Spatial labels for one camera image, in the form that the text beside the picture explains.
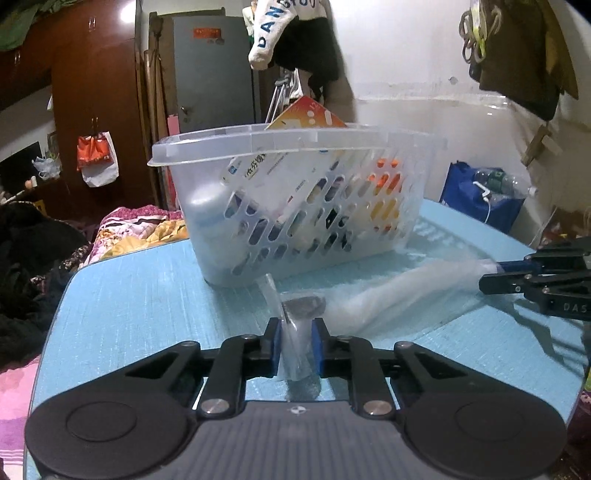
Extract white lettered hanging garment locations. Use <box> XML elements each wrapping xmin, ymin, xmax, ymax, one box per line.
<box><xmin>248</xmin><ymin>0</ymin><xmax>333</xmax><ymax>70</ymax></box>

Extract pink floral blanket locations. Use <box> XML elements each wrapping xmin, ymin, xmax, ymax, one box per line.
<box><xmin>0</xmin><ymin>367</ymin><xmax>44</xmax><ymax>480</ymax></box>

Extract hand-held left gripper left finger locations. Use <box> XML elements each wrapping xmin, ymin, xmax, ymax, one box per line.
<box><xmin>124</xmin><ymin>318</ymin><xmax>283</xmax><ymax>419</ymax></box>

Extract wooden planks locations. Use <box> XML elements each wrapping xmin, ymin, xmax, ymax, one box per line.
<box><xmin>135</xmin><ymin>11</ymin><xmax>175</xmax><ymax>210</ymax></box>

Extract black television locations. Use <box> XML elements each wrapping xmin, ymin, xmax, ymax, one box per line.
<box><xmin>0</xmin><ymin>141</ymin><xmax>43</xmax><ymax>178</ymax></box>

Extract green tarp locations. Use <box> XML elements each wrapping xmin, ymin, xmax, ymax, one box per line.
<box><xmin>0</xmin><ymin>0</ymin><xmax>42</xmax><ymax>51</ymax></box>

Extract white charger cable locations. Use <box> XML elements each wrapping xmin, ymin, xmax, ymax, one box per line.
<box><xmin>472</xmin><ymin>181</ymin><xmax>496</xmax><ymax>225</ymax></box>

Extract yellow patterned blanket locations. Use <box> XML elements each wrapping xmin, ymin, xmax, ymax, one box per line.
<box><xmin>90</xmin><ymin>205</ymin><xmax>191</xmax><ymax>265</ymax></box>

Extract small clear plastic bag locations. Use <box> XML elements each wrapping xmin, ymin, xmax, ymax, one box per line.
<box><xmin>261</xmin><ymin>273</ymin><xmax>329</xmax><ymax>402</ymax></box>

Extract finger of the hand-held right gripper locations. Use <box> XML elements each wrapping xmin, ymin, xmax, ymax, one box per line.
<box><xmin>479</xmin><ymin>267</ymin><xmax>591</xmax><ymax>295</ymax></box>
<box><xmin>497</xmin><ymin>239</ymin><xmax>591</xmax><ymax>274</ymax></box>

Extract orange hanging bag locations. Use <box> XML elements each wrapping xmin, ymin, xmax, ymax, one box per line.
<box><xmin>76</xmin><ymin>134</ymin><xmax>114</xmax><ymax>172</ymax></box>

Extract orange white card box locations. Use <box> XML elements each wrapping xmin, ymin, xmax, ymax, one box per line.
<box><xmin>264</xmin><ymin>95</ymin><xmax>350</xmax><ymax>134</ymax></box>

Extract clear plastic bottle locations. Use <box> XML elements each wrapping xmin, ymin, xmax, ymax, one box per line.
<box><xmin>475</xmin><ymin>168</ymin><xmax>540</xmax><ymax>200</ymax></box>

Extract black hanging garment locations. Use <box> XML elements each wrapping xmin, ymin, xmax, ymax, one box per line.
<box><xmin>272</xmin><ymin>14</ymin><xmax>354</xmax><ymax>104</ymax></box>

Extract black clothes pile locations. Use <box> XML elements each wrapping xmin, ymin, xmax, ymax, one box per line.
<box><xmin>0</xmin><ymin>200</ymin><xmax>93</xmax><ymax>370</ymax></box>

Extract brown wooden wardrobe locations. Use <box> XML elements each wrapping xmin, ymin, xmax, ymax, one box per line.
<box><xmin>0</xmin><ymin>0</ymin><xmax>153</xmax><ymax>217</ymax></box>

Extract white hanging plastic bag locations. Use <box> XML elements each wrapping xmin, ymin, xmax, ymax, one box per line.
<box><xmin>82</xmin><ymin>131</ymin><xmax>120</xmax><ymax>188</ymax></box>

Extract white plastic basket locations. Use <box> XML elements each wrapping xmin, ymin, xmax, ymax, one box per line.
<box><xmin>147</xmin><ymin>121</ymin><xmax>448</xmax><ymax>289</ymax></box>

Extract grey door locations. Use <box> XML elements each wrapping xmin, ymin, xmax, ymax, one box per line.
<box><xmin>173</xmin><ymin>16</ymin><xmax>262</xmax><ymax>134</ymax></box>

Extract white metal rack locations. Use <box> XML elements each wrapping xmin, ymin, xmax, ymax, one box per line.
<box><xmin>264</xmin><ymin>69</ymin><xmax>303</xmax><ymax>126</ymax></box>

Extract crumpled white plastic bag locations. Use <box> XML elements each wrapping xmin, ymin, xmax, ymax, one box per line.
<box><xmin>32</xmin><ymin>156</ymin><xmax>62</xmax><ymax>181</ymax></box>

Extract wooden clip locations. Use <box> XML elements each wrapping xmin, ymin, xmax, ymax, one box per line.
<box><xmin>524</xmin><ymin>124</ymin><xmax>563</xmax><ymax>168</ymax></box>

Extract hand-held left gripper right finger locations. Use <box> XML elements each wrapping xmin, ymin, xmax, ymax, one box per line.
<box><xmin>311</xmin><ymin>318</ymin><xmax>468</xmax><ymax>419</ymax></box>

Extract white medicine box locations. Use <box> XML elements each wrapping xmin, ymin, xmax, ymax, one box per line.
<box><xmin>221</xmin><ymin>150</ymin><xmax>333</xmax><ymax>204</ymax></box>

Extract orange bottle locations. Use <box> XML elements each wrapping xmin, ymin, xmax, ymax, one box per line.
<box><xmin>367</xmin><ymin>157</ymin><xmax>403</xmax><ymax>232</ymax></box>

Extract blue shopping bag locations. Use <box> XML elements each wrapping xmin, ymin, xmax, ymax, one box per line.
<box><xmin>438</xmin><ymin>161</ymin><xmax>527</xmax><ymax>234</ymax></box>

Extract olive hanging garment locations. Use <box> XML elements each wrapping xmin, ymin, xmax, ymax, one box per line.
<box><xmin>478</xmin><ymin>0</ymin><xmax>580</xmax><ymax>121</ymax></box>

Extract large clear plastic bag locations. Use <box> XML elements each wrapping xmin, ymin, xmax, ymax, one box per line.
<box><xmin>323</xmin><ymin>257</ymin><xmax>500</xmax><ymax>334</ymax></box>

